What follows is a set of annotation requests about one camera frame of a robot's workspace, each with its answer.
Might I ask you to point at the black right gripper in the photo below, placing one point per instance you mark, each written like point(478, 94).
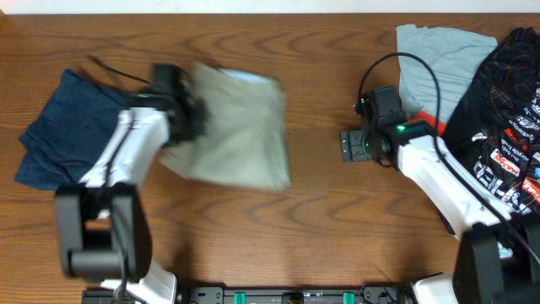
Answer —
point(352, 145)

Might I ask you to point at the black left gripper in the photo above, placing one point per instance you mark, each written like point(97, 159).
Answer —
point(193, 123)

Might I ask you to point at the khaki grey shorts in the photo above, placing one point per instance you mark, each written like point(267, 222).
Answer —
point(243, 143)

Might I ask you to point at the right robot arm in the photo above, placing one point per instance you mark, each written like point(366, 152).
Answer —
point(498, 256)

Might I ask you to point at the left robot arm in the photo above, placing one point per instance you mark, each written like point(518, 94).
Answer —
point(101, 226)

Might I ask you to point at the red orange cloth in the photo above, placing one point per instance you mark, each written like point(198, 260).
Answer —
point(422, 115)

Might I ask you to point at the folded navy blue garment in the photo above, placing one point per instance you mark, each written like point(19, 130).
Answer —
point(69, 135)

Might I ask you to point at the light blue shirt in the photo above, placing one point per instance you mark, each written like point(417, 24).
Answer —
point(454, 55)

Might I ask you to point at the black printed garment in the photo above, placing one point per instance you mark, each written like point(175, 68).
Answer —
point(494, 130)

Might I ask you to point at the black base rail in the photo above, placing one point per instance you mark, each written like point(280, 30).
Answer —
point(367, 294)

